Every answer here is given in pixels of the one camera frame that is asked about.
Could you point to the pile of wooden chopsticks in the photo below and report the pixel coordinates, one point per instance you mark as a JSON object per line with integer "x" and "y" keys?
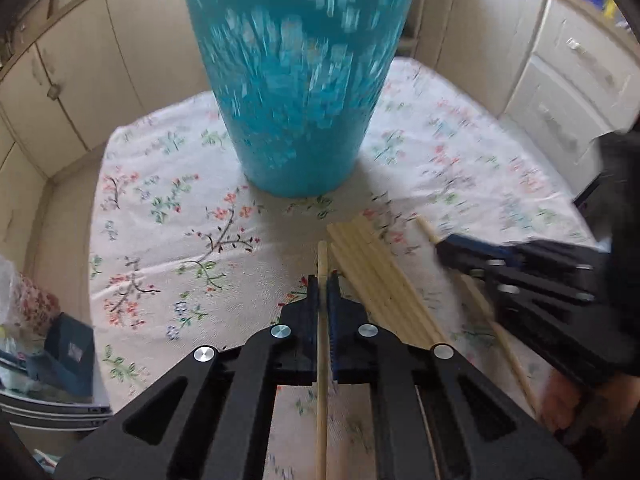
{"x": 370, "y": 270}

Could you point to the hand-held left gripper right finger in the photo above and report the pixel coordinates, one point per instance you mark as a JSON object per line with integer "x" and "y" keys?
{"x": 334, "y": 320}

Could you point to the person's right hand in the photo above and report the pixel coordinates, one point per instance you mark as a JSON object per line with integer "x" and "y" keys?
{"x": 557, "y": 400}

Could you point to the blue perforated plastic basket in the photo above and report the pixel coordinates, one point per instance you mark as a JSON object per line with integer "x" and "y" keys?
{"x": 295, "y": 100}

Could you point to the light wooden chopstick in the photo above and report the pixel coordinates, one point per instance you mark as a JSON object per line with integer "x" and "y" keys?
{"x": 322, "y": 260}
{"x": 517, "y": 375}

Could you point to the grey metal rails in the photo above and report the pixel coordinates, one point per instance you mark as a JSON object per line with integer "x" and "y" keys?
{"x": 50, "y": 407}

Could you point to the white floral tablecloth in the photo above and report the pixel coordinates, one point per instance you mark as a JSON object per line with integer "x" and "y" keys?
{"x": 200, "y": 220}

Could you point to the cream tall cabinet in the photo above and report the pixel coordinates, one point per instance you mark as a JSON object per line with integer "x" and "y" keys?
{"x": 490, "y": 25}

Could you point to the dark blue box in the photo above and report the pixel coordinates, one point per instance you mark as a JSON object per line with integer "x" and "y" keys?
{"x": 70, "y": 355}

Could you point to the cream drawer unit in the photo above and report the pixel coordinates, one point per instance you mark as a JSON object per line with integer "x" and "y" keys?
{"x": 560, "y": 90}

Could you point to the cream kitchen cabinet with drawers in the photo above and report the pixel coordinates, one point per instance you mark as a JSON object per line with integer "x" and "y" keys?
{"x": 100, "y": 60}

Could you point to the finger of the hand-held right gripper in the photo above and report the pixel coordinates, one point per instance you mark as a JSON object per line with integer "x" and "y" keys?
{"x": 475, "y": 248}
{"x": 530, "y": 305}

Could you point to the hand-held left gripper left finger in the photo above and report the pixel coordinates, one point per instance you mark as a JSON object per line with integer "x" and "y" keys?
{"x": 313, "y": 310}

